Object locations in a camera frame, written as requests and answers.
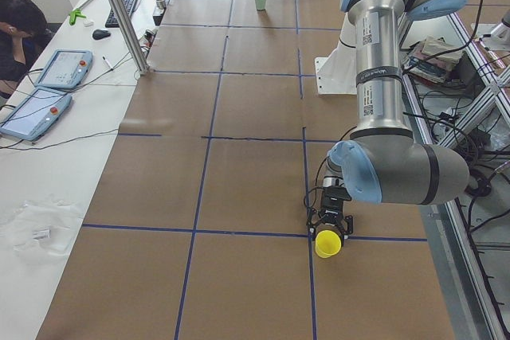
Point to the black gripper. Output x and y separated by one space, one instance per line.
330 210

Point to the yellow plastic cup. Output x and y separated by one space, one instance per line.
327 244

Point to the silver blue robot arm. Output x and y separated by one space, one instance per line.
381 162

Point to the stack of books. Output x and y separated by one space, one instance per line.
419 60

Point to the small metal cup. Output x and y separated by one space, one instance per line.
161 4

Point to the black white marker pen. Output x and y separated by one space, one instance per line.
107 62

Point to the clear plastic bag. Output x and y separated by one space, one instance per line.
41 232

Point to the dark computer mouse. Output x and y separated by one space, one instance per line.
100 34

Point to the black keyboard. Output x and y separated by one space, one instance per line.
129 6

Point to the upper teach pendant tablet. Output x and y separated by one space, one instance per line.
65 69

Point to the teach pendant tablet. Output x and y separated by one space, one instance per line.
65 69
36 114

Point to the lower teach pendant tablet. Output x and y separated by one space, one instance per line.
36 114

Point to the green plastic tool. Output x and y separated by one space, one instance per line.
74 15

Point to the seated person dark hair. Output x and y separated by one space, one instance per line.
24 34

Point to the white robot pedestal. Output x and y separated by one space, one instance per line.
336 74

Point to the aluminium frame post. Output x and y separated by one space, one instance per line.
129 35

